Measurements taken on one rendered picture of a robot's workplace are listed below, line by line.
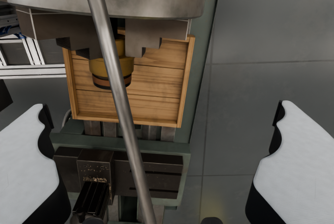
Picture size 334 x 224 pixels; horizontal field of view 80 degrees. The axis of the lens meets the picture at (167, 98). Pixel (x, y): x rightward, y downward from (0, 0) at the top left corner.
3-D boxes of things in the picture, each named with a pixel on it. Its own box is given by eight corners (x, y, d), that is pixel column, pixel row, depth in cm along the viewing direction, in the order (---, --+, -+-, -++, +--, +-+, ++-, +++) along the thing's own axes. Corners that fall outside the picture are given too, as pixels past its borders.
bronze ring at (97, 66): (74, 38, 32) (80, 90, 37) (132, 44, 33) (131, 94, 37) (93, 29, 40) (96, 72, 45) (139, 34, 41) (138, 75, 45)
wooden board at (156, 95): (65, 21, 56) (58, 23, 52) (193, 34, 57) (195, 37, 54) (77, 112, 70) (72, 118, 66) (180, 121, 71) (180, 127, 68)
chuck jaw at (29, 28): (83, -19, 32) (-11, -30, 23) (104, -17, 29) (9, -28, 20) (89, 50, 37) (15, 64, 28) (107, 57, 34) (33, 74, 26)
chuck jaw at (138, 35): (124, -15, 30) (202, -6, 30) (131, -14, 35) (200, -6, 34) (124, 56, 36) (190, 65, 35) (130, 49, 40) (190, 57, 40)
